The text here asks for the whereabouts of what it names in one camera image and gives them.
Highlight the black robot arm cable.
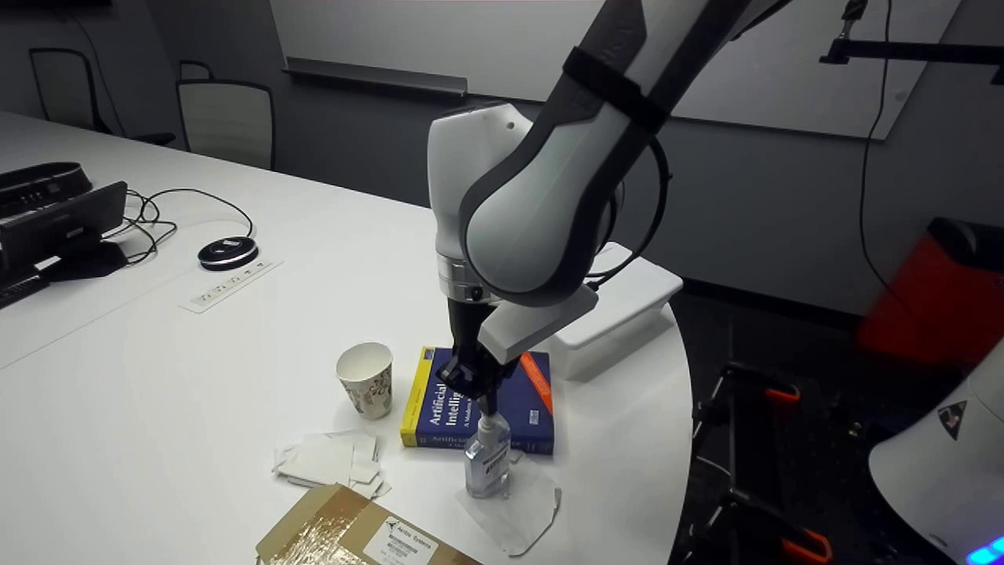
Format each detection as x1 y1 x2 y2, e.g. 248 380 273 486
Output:
579 134 672 292

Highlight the black round puck device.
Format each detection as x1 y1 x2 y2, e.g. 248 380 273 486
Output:
196 232 259 273

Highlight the black overhead camera boom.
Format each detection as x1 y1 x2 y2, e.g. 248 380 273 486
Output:
818 0 1004 88

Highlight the patterned paper cup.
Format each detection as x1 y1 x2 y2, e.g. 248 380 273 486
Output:
334 340 398 422

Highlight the black hanging cable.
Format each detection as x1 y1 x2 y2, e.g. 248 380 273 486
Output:
856 0 904 307

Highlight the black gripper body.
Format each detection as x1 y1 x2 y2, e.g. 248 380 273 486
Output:
446 296 525 395

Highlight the brown cardboard shipping box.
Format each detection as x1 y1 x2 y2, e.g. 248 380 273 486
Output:
253 479 484 565

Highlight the black stand with orange clamps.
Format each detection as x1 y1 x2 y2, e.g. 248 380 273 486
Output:
688 358 842 565

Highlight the white rounded machine housing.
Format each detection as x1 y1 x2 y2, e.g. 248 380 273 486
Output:
866 343 1004 565

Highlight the blue book with yellow spine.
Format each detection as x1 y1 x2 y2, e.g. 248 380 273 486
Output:
398 345 558 459

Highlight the white mesh office chair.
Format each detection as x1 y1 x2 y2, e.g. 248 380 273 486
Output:
173 75 278 169

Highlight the dark office chair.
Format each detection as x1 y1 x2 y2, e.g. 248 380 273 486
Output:
26 44 107 134

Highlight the white wall whiteboard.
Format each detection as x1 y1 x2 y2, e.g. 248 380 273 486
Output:
267 0 967 145

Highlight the small clear plastic bottle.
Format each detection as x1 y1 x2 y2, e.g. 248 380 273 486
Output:
462 411 518 502

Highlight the white rectangular flat box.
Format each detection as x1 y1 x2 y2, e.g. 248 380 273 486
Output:
546 240 688 387

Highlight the red bin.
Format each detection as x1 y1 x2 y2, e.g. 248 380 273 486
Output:
856 212 1004 373

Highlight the black angled monitor device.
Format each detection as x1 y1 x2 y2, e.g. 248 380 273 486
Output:
0 180 131 307

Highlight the black table cable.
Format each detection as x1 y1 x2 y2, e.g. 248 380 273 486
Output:
107 184 259 265

